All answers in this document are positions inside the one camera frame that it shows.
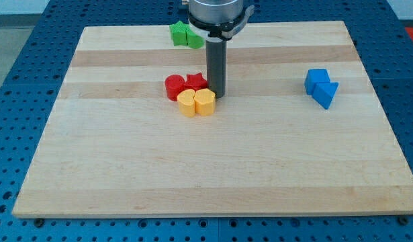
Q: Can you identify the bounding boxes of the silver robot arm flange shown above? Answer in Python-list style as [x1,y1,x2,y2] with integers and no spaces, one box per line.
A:
[188,0,255,42]

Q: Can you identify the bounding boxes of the yellow hexagon block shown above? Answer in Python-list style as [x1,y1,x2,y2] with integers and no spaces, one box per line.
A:
[194,89,216,116]

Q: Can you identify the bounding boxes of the yellow heart block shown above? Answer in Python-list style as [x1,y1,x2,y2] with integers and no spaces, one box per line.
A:
[177,89,196,118]

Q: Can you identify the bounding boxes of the red star block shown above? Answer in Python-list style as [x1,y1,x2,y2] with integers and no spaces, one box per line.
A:
[184,73,208,91]

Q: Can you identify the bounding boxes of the red cylinder block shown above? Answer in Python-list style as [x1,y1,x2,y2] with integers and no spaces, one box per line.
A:
[165,75,185,102]

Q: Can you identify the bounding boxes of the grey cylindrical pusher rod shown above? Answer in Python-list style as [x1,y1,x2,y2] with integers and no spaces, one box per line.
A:
[205,40,226,99]

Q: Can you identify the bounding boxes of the green rounded block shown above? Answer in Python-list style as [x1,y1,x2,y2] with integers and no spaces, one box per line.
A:
[186,28,204,49]

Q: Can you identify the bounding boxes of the green star block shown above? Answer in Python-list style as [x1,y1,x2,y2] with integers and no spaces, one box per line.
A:
[169,21,187,46]

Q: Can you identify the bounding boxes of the light wooden board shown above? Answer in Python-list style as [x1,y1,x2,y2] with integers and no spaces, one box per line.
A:
[12,21,413,218]

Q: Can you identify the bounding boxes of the blue cube block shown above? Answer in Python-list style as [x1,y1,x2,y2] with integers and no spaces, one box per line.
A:
[304,69,330,95]

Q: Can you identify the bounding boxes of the blue triangle block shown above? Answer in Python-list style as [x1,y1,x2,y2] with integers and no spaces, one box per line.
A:
[312,82,338,110]

